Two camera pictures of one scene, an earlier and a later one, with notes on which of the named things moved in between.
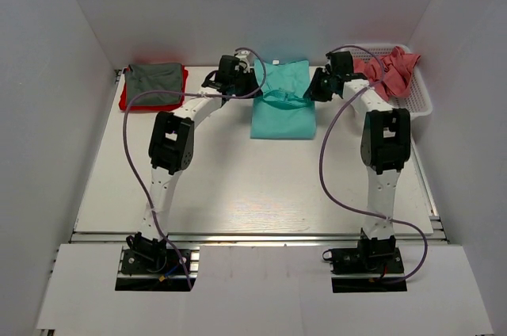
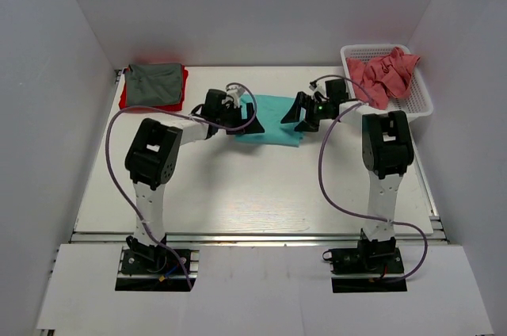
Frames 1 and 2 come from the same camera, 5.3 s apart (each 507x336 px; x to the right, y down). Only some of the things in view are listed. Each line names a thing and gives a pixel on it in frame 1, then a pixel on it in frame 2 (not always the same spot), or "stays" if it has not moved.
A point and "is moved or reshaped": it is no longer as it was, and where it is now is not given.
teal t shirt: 282,112 is moved or reshaped
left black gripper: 253,86 → 253,127
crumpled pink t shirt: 390,74 stays
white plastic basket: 417,98 stays
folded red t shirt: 123,98 stays
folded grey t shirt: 154,76 stays
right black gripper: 314,91 → 309,124
